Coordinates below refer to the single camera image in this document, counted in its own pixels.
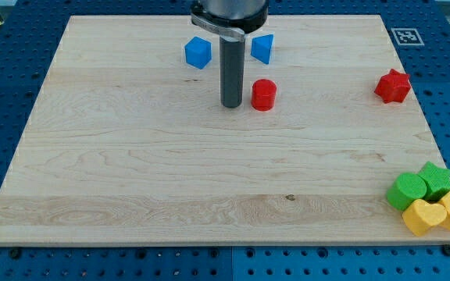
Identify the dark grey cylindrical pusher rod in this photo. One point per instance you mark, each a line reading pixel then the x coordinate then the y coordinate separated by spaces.
pixel 232 59

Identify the red cylinder block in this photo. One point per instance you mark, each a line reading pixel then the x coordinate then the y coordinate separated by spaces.
pixel 264 92

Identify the blue triangular prism block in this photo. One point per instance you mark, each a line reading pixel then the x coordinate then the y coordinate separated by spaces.
pixel 261 48

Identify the blue cube block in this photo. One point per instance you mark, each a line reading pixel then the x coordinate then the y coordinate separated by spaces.
pixel 198 52

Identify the light wooden board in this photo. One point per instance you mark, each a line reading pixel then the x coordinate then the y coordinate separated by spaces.
pixel 129 146

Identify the red star block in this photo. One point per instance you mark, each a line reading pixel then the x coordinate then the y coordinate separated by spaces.
pixel 393 86

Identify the white fiducial marker tag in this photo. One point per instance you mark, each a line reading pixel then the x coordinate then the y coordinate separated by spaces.
pixel 407 37

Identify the green cylinder block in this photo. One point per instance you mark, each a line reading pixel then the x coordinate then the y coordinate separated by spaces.
pixel 406 188

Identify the green star block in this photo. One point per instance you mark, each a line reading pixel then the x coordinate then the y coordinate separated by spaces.
pixel 437 180

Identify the yellow heart block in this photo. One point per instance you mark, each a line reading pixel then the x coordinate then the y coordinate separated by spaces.
pixel 421 216

